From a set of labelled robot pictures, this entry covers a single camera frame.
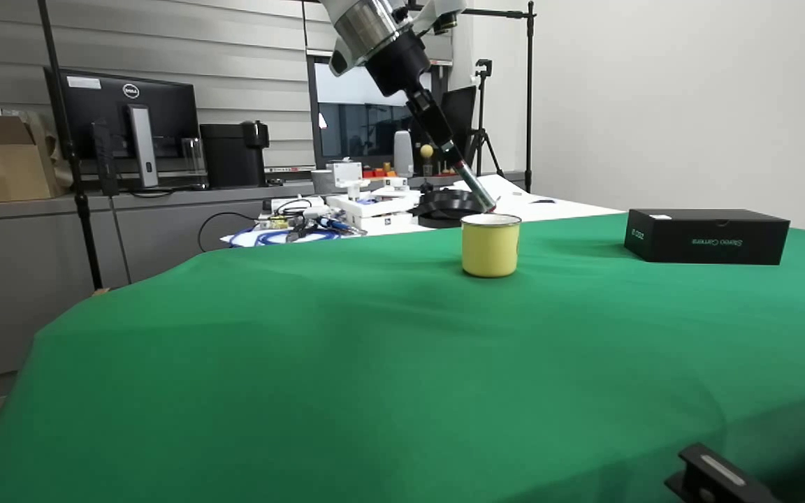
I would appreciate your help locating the large black-framed screen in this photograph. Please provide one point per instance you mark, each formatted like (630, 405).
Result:
(356, 130)

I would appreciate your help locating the brown cardboard box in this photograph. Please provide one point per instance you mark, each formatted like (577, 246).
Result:
(0, 169)

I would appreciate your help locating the grey white speaker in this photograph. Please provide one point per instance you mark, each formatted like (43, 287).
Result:
(404, 154)

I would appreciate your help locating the grey cabinet counter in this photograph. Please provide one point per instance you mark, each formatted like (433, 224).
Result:
(11, 281)

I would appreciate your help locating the black rectangular box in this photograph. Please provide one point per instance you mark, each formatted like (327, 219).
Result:
(700, 239)

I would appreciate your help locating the black camera clamp mount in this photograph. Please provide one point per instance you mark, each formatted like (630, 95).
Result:
(711, 475)

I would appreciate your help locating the white electronics clutter pile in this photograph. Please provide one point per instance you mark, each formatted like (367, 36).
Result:
(363, 204)

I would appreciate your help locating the white small box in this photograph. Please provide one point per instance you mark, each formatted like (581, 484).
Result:
(346, 171)

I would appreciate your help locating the black camera tripod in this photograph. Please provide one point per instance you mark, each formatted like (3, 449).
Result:
(482, 92)

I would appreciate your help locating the black slanted stand pole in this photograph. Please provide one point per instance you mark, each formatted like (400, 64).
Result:
(88, 242)

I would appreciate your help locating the yellow enamel cup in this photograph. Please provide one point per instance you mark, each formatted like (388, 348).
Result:
(490, 253)

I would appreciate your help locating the black Dell monitor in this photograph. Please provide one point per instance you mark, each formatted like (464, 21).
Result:
(95, 113)

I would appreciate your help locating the orange red small objects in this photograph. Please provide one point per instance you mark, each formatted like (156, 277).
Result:
(379, 171)

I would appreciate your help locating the yellow ball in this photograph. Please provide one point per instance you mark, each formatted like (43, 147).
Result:
(426, 151)

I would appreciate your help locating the green tablecloth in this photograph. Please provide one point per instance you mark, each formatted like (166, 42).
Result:
(327, 373)

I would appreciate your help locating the black desktop computer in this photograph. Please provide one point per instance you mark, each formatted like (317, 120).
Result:
(230, 154)

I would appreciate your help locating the white paper sheets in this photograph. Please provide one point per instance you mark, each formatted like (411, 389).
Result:
(538, 208)

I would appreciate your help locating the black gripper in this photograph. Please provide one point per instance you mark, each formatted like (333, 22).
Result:
(400, 64)

